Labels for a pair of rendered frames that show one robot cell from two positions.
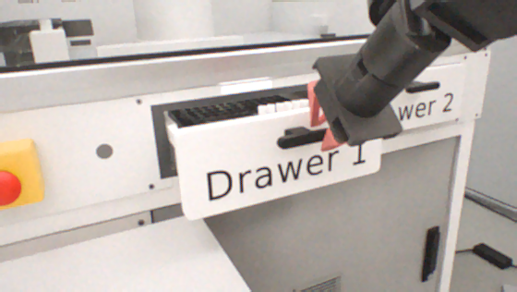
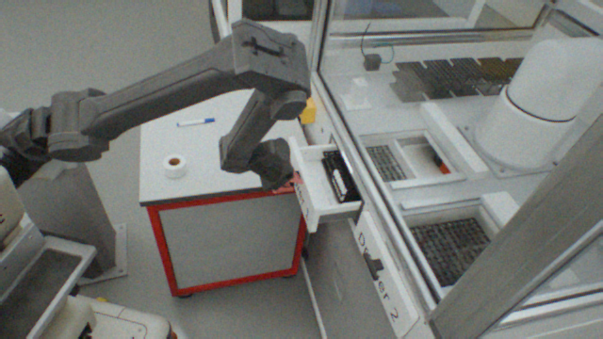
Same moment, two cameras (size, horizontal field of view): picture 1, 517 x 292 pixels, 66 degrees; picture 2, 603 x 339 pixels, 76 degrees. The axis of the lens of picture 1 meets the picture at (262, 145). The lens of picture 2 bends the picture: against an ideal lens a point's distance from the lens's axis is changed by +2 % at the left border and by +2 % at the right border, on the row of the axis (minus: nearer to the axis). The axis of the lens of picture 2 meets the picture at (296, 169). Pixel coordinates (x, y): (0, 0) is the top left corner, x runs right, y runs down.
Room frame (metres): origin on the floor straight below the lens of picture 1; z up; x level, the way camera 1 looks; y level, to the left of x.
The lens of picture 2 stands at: (0.51, -0.79, 1.70)
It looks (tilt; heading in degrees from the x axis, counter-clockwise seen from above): 46 degrees down; 94
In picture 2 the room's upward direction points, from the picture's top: 8 degrees clockwise
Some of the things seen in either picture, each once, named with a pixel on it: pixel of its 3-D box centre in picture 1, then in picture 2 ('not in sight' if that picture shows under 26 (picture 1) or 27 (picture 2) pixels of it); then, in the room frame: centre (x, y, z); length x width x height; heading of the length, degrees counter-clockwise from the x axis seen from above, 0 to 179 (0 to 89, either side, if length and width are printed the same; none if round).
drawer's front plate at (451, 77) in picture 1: (404, 101); (382, 269); (0.72, -0.27, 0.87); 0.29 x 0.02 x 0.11; 115
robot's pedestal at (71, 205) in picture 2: not in sight; (67, 206); (-0.45, 0.02, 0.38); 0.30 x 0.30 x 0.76; 28
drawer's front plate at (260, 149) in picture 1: (290, 152); (301, 182); (0.48, -0.04, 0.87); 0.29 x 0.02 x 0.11; 115
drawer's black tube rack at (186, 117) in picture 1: (233, 119); (364, 175); (0.66, 0.05, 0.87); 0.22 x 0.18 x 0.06; 25
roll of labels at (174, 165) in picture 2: not in sight; (174, 166); (0.06, 0.01, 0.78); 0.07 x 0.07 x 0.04
